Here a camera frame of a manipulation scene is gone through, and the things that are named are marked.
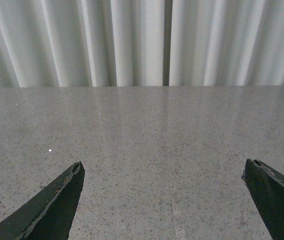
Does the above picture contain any white pleated curtain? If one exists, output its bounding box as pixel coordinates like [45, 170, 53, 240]
[0, 0, 284, 88]

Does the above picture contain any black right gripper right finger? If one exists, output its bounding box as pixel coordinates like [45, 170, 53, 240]
[241, 159, 284, 240]

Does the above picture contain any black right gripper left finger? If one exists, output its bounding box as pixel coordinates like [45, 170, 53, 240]
[0, 162, 85, 240]

